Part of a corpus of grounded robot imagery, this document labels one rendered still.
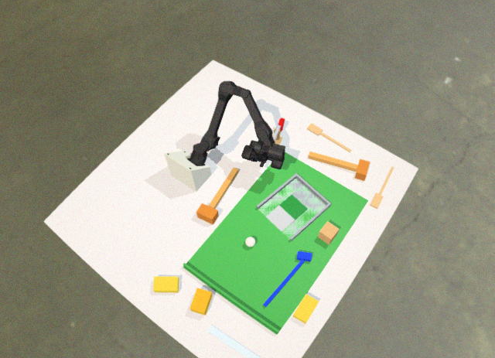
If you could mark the blue golf putter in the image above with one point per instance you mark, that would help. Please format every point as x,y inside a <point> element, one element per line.
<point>302,256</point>

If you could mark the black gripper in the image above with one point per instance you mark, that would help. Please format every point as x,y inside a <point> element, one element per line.
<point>249,154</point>

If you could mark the white golf ball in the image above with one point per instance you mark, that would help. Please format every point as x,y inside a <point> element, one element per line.
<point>250,241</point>

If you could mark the green rectangular mat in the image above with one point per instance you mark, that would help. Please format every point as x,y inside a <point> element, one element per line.
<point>251,274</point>

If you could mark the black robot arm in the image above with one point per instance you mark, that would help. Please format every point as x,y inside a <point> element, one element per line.
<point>265,144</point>

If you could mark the orange putter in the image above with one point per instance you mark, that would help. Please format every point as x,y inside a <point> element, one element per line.
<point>361,168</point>
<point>208,213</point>

